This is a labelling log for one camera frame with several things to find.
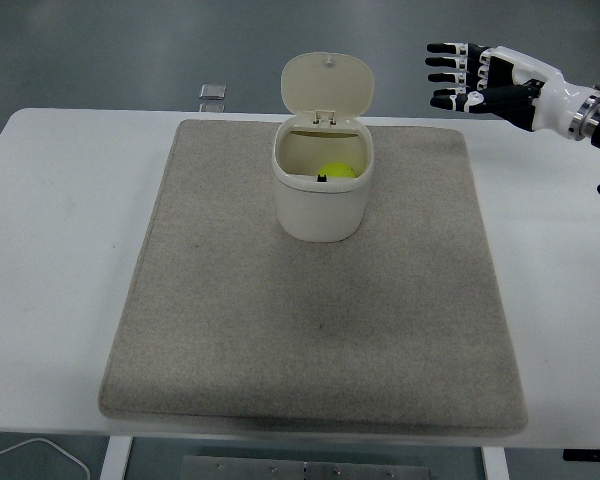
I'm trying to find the white cable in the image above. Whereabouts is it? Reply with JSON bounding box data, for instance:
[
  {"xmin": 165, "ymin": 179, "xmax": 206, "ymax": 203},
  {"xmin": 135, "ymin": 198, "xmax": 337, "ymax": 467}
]
[{"xmin": 0, "ymin": 437, "xmax": 90, "ymax": 480}]

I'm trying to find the beige fabric mat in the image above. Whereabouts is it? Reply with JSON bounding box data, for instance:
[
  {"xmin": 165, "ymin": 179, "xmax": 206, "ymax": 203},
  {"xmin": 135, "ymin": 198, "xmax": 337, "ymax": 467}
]
[{"xmin": 97, "ymin": 118, "xmax": 530, "ymax": 435}]

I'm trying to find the cream lidded plastic bin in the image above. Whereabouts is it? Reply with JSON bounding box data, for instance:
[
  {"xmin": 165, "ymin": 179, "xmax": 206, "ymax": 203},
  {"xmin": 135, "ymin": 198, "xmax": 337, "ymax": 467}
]
[{"xmin": 272, "ymin": 51, "xmax": 375, "ymax": 244}]

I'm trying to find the white table leg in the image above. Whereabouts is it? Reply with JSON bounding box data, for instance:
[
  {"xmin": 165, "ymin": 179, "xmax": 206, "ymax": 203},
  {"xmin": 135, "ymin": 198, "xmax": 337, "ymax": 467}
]
[
  {"xmin": 479, "ymin": 446, "xmax": 509, "ymax": 480},
  {"xmin": 100, "ymin": 435, "xmax": 134, "ymax": 480}
]

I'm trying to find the yellow tennis ball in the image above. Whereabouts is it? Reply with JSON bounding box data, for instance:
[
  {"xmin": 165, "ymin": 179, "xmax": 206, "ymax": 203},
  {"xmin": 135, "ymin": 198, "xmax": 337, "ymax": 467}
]
[{"xmin": 317, "ymin": 160, "xmax": 357, "ymax": 180}]

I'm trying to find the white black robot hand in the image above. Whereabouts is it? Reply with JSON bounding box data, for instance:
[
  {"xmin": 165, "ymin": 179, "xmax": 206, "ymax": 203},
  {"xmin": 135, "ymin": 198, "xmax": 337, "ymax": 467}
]
[{"xmin": 424, "ymin": 41, "xmax": 597, "ymax": 139}]

